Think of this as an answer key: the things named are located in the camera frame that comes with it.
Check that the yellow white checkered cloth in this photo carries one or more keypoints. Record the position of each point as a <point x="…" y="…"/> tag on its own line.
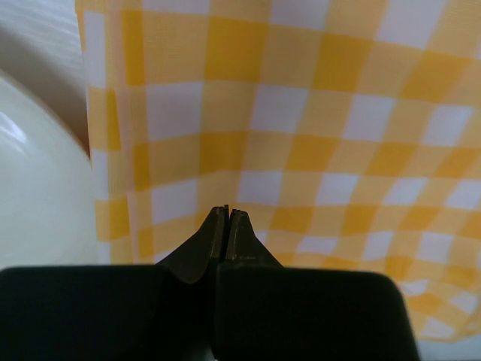
<point x="349" y="131"/>

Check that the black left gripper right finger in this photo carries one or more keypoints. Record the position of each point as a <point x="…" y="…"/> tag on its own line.
<point x="243" y="247"/>

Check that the cream round plate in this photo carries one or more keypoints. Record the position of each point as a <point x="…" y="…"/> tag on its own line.
<point x="47" y="202"/>

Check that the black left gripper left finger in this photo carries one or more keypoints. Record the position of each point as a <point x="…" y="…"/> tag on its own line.
<point x="203" y="251"/>

